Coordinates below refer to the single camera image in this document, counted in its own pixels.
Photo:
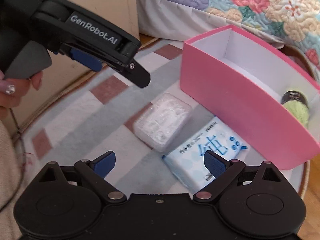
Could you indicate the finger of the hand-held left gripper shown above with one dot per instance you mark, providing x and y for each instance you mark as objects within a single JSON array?
[
  {"x": 85, "y": 60},
  {"x": 141, "y": 78}
]

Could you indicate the green yarn ball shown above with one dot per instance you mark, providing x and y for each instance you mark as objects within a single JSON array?
[{"x": 298, "y": 110}]

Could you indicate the beige cabinet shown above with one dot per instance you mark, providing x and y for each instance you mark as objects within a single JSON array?
[{"x": 100, "y": 5}]

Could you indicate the blue tissue packet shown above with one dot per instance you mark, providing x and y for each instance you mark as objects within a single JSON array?
[{"x": 190, "y": 160}]

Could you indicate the checked grey and red rug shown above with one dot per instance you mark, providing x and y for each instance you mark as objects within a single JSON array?
[{"x": 75, "y": 120}]

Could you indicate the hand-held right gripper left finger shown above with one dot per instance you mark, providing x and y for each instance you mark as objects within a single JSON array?
[{"x": 107, "y": 161}]

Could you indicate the clear white plastic case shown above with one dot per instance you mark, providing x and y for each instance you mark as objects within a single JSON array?
[{"x": 162, "y": 120}]

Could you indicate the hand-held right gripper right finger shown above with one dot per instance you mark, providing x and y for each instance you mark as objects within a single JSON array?
[{"x": 212, "y": 161}]

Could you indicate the pink cardboard box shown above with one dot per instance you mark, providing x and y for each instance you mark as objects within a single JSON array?
[{"x": 225, "y": 85}]

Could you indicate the floral quilted bed cover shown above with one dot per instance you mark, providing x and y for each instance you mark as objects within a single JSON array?
[{"x": 162, "y": 17}]

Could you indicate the person's beige clothing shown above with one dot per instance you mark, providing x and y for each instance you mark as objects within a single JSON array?
[{"x": 10, "y": 167}]

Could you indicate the person's left hand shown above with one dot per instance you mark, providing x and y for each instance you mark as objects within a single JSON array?
[{"x": 12, "y": 95}]

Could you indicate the floral quilt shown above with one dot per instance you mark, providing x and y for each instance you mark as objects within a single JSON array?
[{"x": 250, "y": 0}]

